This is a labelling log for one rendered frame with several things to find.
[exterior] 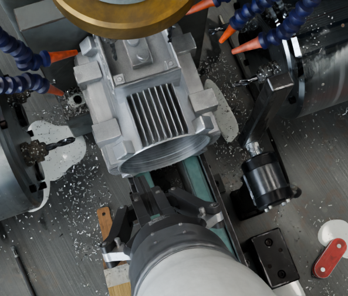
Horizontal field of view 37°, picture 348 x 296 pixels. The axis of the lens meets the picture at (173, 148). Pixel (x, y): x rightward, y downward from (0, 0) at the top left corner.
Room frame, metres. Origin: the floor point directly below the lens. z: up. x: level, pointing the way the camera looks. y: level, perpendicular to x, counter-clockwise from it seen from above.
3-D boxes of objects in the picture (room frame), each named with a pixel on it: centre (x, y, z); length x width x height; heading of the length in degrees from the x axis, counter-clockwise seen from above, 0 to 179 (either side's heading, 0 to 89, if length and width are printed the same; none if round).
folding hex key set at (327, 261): (0.09, -0.32, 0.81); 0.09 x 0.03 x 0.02; 146
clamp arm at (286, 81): (0.25, -0.12, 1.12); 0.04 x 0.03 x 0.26; 24
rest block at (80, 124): (0.33, 0.18, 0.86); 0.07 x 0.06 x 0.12; 114
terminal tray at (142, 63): (0.34, 0.07, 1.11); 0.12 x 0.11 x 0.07; 23
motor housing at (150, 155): (0.31, 0.05, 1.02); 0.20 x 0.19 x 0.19; 23
